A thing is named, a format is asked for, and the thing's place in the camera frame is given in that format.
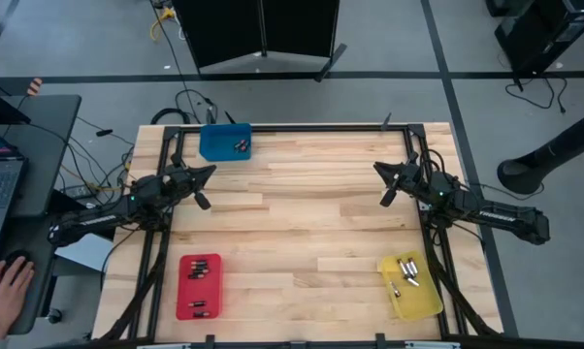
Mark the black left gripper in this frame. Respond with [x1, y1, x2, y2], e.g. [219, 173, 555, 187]
[161, 152, 218, 211]

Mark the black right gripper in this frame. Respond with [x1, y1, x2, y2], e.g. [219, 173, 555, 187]
[373, 152, 448, 208]

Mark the blue plastic bin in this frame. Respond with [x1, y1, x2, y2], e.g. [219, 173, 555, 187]
[198, 122, 253, 163]

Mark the red plastic bin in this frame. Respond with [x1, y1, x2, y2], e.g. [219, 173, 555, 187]
[176, 252, 224, 322]

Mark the black pole stand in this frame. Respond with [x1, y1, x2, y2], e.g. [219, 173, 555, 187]
[496, 105, 584, 196]

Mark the yellow plastic bin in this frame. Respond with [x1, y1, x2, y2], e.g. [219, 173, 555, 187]
[378, 249, 444, 323]

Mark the white paper sheet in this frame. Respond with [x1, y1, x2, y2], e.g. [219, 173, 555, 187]
[53, 234, 114, 272]

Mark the black folding screen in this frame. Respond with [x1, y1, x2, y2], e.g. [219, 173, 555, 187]
[171, 0, 347, 82]

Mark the black desk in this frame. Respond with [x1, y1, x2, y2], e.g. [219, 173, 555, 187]
[0, 94, 82, 335]

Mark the black computer mouse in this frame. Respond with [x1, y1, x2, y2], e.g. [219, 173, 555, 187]
[4, 249, 31, 266]

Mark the dark grey laptop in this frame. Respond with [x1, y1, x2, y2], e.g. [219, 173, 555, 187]
[0, 123, 29, 243]

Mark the black equipment cart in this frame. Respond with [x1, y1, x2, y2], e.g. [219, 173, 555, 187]
[485, 0, 584, 79]

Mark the person's hand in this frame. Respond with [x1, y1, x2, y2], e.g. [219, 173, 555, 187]
[0, 256, 36, 340]

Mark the black coiled cable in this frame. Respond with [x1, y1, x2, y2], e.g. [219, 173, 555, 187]
[149, 107, 192, 126]

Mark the black looped cable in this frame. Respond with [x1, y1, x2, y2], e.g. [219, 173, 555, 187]
[174, 88, 236, 125]

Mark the black tangled cable bundle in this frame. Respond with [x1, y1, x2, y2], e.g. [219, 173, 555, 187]
[58, 113, 138, 195]

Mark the black table frame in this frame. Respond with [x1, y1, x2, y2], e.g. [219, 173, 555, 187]
[97, 123, 504, 349]

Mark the black floor cable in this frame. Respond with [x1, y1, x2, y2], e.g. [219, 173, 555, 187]
[503, 77, 568, 115]

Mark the yellow cable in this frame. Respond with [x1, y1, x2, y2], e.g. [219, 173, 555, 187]
[149, 7, 177, 43]

